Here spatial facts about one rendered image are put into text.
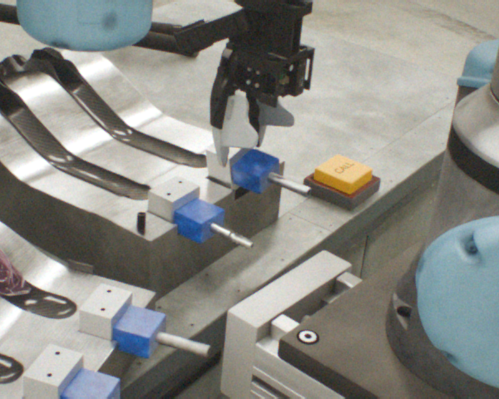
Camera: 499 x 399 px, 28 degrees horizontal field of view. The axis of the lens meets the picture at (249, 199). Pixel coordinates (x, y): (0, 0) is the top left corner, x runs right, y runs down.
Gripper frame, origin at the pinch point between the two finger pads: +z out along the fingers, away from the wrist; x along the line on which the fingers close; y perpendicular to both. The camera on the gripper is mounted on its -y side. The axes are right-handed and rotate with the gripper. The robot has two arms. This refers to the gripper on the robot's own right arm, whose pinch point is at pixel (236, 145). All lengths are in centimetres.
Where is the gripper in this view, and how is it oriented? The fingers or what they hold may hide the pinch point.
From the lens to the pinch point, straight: 120.8
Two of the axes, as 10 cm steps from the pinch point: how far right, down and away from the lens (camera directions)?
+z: -0.8, 8.6, 5.1
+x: 5.9, -3.7, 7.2
